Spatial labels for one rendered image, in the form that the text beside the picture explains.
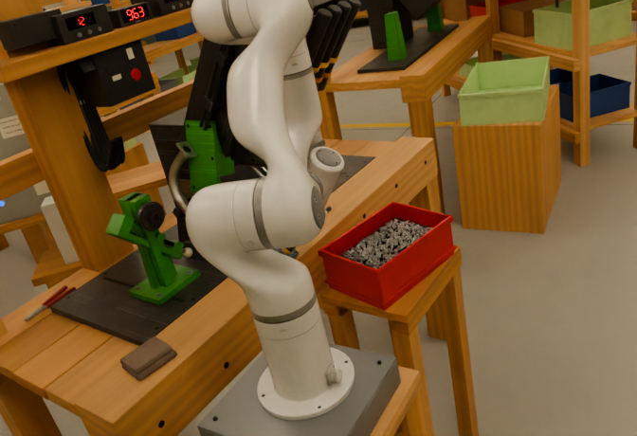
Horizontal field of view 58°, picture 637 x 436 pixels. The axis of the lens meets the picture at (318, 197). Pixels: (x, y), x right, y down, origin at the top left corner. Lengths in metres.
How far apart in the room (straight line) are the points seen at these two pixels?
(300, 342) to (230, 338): 0.42
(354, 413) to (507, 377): 1.43
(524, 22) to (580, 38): 0.72
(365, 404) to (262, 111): 0.54
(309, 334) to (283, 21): 0.54
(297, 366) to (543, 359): 1.60
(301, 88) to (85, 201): 0.84
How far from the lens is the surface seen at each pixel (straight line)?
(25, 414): 1.91
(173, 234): 1.92
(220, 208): 0.94
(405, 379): 1.22
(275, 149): 0.93
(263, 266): 1.00
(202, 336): 1.39
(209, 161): 1.65
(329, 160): 1.32
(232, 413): 1.16
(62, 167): 1.79
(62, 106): 1.79
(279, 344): 1.04
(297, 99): 1.26
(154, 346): 1.37
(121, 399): 1.32
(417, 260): 1.53
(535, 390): 2.41
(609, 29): 4.08
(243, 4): 1.08
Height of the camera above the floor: 1.68
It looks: 24 degrees down
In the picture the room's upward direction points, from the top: 12 degrees counter-clockwise
